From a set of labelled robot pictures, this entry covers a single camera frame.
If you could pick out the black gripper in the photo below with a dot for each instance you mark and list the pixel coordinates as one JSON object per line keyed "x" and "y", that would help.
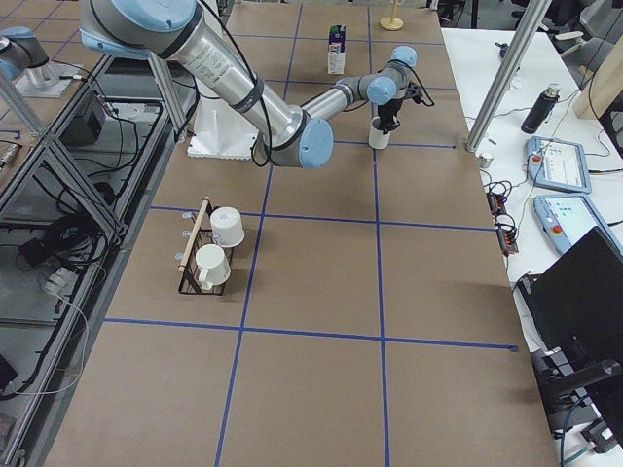
{"x": 387, "y": 111}

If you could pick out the white mug grey interior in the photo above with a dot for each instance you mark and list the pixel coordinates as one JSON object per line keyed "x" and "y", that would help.
{"x": 377, "y": 138}

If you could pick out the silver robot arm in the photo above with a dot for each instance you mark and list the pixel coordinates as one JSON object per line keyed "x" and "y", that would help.
{"x": 20, "y": 51}
{"x": 290, "y": 135}

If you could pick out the blue white milk carton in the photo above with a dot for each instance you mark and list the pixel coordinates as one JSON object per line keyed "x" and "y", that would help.
{"x": 336, "y": 50}

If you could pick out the wooden cup tree stand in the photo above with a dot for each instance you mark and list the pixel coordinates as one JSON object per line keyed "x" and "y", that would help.
{"x": 393, "y": 22}

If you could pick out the small metal cylinder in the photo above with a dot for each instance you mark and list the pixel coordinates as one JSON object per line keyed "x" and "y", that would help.
{"x": 485, "y": 160}

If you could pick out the black water bottle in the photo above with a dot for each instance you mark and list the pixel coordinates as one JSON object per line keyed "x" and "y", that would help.
{"x": 541, "y": 109}

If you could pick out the black power strip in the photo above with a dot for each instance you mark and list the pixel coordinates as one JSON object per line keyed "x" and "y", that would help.
{"x": 505, "y": 226}

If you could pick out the upper teach pendant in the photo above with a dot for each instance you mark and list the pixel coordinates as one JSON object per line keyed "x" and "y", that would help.
{"x": 558, "y": 165}

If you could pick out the teach pendant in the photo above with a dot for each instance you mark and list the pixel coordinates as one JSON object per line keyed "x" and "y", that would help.
{"x": 566, "y": 218}
{"x": 558, "y": 165}

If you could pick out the white mug upper rack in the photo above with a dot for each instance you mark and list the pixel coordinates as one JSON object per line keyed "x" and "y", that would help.
{"x": 227, "y": 228}

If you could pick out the white mug rack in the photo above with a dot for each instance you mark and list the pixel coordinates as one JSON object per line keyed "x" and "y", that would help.
{"x": 227, "y": 228}
{"x": 214, "y": 268}

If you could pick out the lower teach pendant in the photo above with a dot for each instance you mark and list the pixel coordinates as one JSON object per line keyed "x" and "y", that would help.
{"x": 566, "y": 218}

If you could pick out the white mug lower rack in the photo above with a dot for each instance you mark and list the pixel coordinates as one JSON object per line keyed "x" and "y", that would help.
{"x": 214, "y": 268}

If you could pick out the black laptop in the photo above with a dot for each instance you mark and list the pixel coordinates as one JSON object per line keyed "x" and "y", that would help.
{"x": 576, "y": 305}

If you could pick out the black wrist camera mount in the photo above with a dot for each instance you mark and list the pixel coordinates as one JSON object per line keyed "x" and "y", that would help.
{"x": 413, "y": 92}

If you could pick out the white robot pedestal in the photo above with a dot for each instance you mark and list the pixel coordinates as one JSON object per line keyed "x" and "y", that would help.
{"x": 219, "y": 131}

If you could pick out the aluminium frame post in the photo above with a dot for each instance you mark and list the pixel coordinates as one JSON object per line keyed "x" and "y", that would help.
{"x": 532, "y": 18}

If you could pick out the black wire mug rack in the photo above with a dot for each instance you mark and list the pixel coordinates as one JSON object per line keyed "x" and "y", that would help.
{"x": 199, "y": 236}

